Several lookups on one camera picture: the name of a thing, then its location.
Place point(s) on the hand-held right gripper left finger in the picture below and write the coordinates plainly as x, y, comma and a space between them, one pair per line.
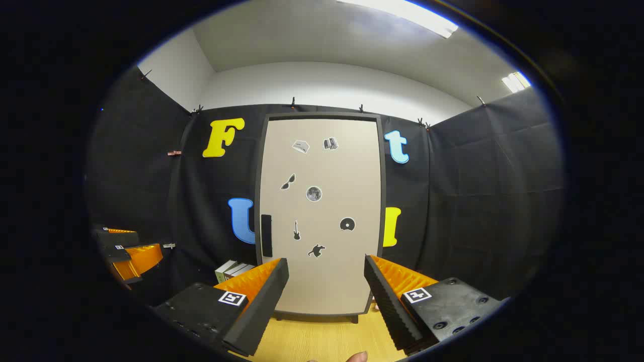
256, 311

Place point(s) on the row of black cloth clips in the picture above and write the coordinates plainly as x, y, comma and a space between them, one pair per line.
293, 104

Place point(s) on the brown book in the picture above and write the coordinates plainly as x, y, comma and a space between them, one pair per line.
241, 269

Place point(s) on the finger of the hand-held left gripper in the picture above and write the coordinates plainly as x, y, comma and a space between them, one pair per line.
118, 239
141, 259

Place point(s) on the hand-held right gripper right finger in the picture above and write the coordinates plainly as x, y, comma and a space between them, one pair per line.
387, 306

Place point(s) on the small ceiling light panel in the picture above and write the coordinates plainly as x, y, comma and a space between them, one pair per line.
515, 82

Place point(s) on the black backdrop cloth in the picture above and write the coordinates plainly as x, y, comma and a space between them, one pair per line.
478, 201

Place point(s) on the long ceiling light panel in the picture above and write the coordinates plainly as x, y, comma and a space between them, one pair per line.
402, 12

